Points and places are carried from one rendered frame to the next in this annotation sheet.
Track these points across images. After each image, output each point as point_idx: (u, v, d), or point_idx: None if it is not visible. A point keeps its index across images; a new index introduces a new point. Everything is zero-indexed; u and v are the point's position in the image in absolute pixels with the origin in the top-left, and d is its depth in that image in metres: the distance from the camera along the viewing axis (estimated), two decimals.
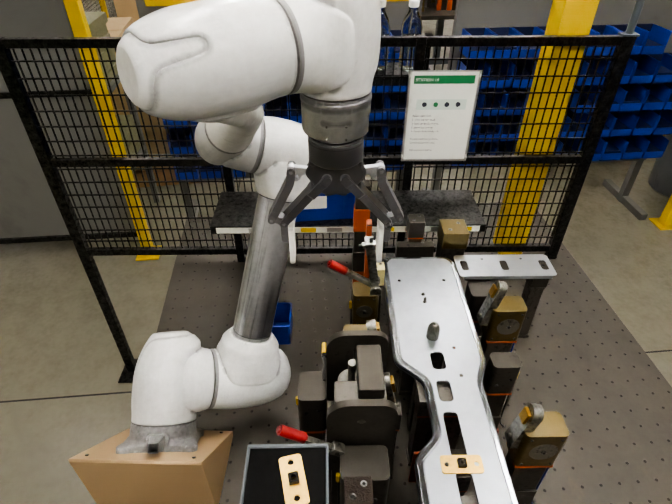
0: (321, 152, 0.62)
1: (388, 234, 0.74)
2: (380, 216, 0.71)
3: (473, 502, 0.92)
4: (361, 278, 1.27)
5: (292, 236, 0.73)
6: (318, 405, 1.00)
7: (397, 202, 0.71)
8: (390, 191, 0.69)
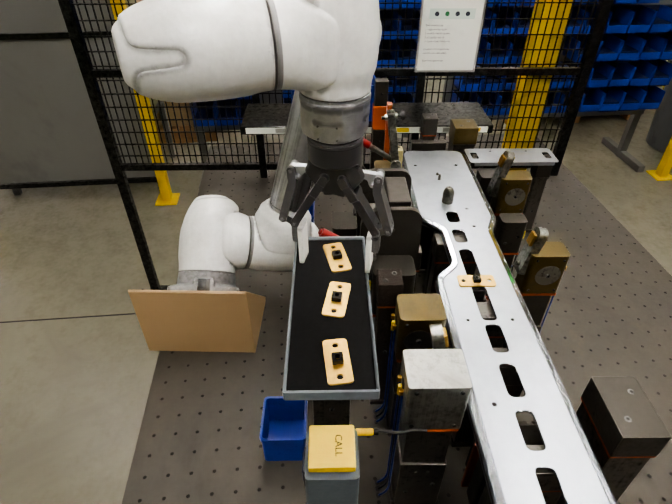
0: (315, 151, 0.63)
1: (377, 246, 0.73)
2: (369, 226, 0.71)
3: (487, 306, 1.06)
4: (383, 152, 1.41)
5: (301, 236, 0.74)
6: (350, 234, 1.14)
7: (389, 215, 0.70)
8: (383, 202, 0.68)
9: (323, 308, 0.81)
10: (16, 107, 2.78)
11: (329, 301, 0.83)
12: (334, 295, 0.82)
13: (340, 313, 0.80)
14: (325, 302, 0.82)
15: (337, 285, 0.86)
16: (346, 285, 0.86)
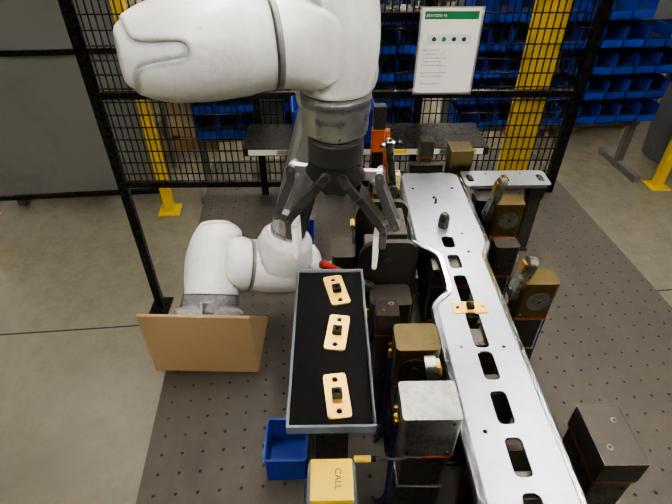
0: (317, 151, 0.63)
1: (383, 242, 0.73)
2: (375, 222, 0.70)
3: (480, 332, 1.11)
4: None
5: (295, 234, 0.74)
6: (349, 262, 1.19)
7: (394, 210, 0.70)
8: (387, 198, 0.68)
9: (325, 342, 0.86)
10: (22, 121, 2.83)
11: (330, 334, 0.88)
12: (335, 329, 0.88)
13: (341, 346, 0.86)
14: (326, 335, 0.88)
15: (337, 318, 0.91)
16: (345, 318, 0.91)
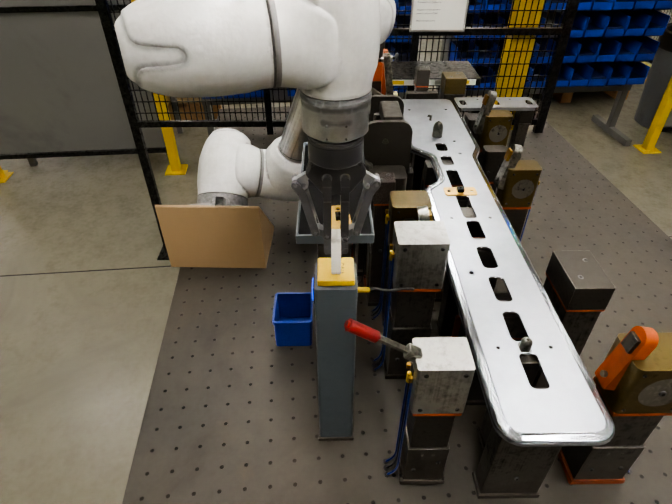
0: (321, 152, 0.62)
1: (346, 247, 0.75)
2: (344, 227, 0.72)
3: (469, 210, 1.23)
4: (379, 93, 1.57)
5: (335, 248, 0.74)
6: None
7: (364, 217, 0.72)
8: (369, 205, 0.70)
9: None
10: (35, 78, 2.94)
11: None
12: None
13: None
14: None
15: None
16: None
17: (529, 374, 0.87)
